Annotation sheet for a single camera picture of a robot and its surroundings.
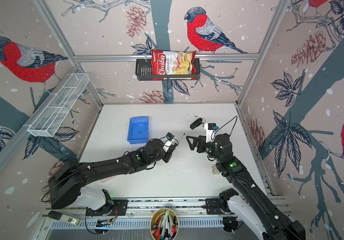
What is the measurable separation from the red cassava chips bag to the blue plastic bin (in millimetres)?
381

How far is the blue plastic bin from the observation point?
0.99 meters

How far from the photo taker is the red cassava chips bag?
2.86 ft
